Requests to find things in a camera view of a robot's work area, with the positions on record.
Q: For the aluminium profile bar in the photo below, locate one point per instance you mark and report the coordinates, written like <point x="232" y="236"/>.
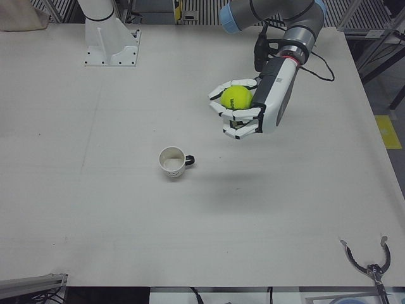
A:
<point x="31" y="281"/>

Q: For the yellow green tennis ball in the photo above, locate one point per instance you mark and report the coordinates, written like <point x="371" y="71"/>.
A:
<point x="236" y="97"/>

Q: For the beige cloth bag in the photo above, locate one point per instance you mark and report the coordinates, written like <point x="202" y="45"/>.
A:
<point x="22" y="14"/>

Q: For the grey blue UR5e arm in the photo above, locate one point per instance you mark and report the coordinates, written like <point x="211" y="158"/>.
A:
<point x="284" y="19"/>

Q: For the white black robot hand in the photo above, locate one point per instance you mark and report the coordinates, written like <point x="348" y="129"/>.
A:
<point x="276" y="95"/>

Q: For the metal reacher grabber tool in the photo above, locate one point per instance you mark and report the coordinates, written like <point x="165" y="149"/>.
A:
<point x="371" y="269"/>

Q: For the aluminium frame rack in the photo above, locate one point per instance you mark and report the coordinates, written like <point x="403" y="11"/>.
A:
<point x="373" y="19"/>

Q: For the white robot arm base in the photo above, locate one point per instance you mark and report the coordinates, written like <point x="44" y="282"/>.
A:
<point x="109" y="35"/>

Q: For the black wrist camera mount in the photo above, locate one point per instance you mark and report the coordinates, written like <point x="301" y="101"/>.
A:
<point x="264" y="47"/>

